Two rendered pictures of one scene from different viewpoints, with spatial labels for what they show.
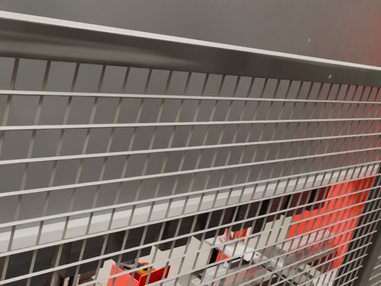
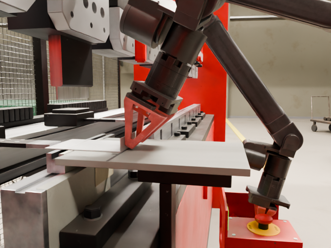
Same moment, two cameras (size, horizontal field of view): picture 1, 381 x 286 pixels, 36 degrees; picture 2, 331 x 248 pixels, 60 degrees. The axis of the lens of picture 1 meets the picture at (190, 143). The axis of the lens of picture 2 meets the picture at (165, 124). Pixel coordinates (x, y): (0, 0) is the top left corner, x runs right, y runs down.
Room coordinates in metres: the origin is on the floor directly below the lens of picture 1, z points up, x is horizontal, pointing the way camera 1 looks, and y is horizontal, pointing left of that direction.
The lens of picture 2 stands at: (2.79, -0.43, 1.10)
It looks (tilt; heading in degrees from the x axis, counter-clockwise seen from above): 7 degrees down; 155
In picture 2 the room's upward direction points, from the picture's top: straight up
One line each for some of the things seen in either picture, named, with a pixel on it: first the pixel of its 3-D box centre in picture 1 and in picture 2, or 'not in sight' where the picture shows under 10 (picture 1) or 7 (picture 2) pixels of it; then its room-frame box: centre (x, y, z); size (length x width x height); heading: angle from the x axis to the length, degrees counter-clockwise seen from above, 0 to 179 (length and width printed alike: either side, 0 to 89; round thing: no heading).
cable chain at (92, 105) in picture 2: not in sight; (81, 106); (1.43, -0.23, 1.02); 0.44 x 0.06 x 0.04; 143
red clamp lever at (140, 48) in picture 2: not in sight; (138, 39); (2.20, -0.22, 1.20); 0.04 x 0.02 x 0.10; 53
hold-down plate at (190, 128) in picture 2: not in sight; (186, 130); (1.52, 0.28, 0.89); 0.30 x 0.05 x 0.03; 143
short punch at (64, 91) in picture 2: (256, 228); (73, 70); (2.29, -0.37, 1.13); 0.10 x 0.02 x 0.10; 143
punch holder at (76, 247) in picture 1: (81, 240); not in sight; (1.51, 0.22, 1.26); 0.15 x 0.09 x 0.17; 143
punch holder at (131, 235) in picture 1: (131, 229); not in sight; (1.67, 0.10, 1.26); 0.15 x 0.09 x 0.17; 143
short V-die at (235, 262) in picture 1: (241, 259); (86, 149); (2.26, -0.34, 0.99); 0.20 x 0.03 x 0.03; 143
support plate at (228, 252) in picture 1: (220, 239); (160, 152); (2.38, -0.25, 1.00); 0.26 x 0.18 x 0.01; 53
